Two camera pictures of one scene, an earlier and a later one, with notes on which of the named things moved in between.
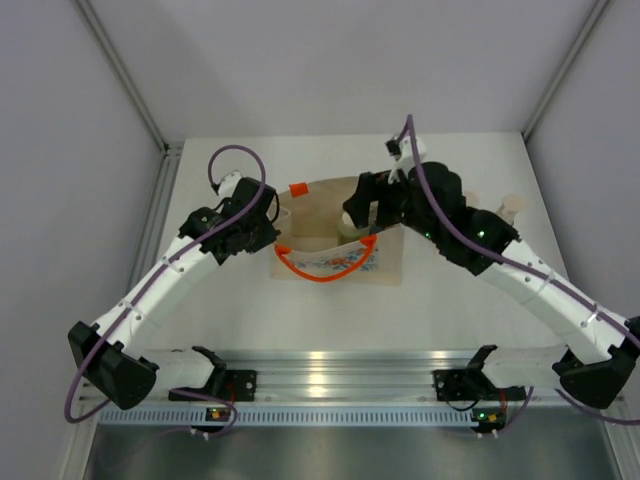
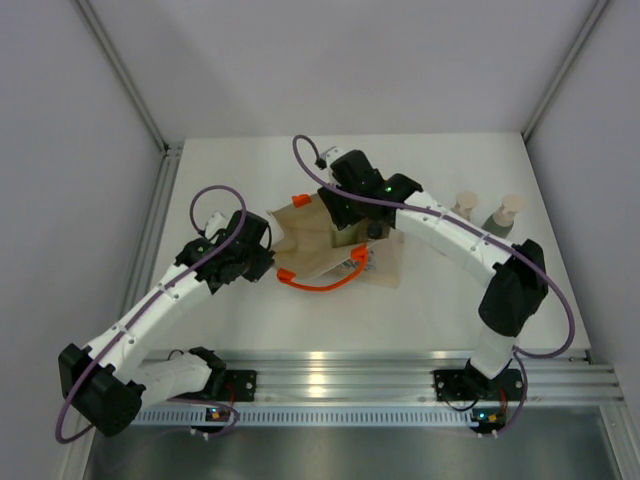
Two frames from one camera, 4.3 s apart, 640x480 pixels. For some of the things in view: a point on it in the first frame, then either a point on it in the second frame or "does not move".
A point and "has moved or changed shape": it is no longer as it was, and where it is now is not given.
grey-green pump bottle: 512,206 does not move
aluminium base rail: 373,375 does not move
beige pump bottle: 473,199 does not move
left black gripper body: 261,234 -> 255,263
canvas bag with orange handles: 307,247 has moved or changed shape
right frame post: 577,47 does not move
